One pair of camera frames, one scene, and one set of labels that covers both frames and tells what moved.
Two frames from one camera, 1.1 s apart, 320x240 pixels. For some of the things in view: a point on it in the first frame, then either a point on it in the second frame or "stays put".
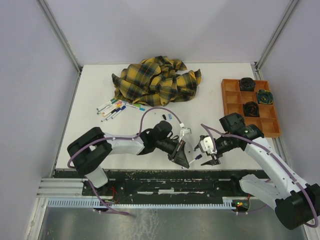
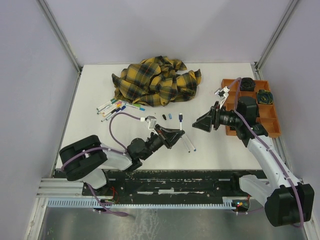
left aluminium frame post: (62, 39) stays put
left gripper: (178, 155) → (163, 132)
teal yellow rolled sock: (265, 97) stays put
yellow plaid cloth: (154, 82) stays put
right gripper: (214, 161) → (204, 122)
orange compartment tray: (263, 116) stays put
